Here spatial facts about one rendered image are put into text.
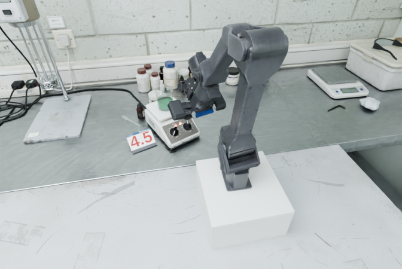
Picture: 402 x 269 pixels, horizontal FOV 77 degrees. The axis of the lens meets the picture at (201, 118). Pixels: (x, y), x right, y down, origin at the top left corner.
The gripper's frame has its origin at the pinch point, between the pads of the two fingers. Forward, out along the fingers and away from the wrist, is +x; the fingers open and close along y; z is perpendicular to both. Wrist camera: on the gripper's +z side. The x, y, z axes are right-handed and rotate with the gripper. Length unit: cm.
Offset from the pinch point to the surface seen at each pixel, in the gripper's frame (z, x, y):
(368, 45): 14, -3, -107
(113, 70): 49, 36, 14
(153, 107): 11.7, 12.5, 8.6
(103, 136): 9.2, 23.0, 27.7
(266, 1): 49, -3, -59
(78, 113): 26, 32, 34
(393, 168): -49, 44, -136
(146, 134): 2.4, 14.8, 13.7
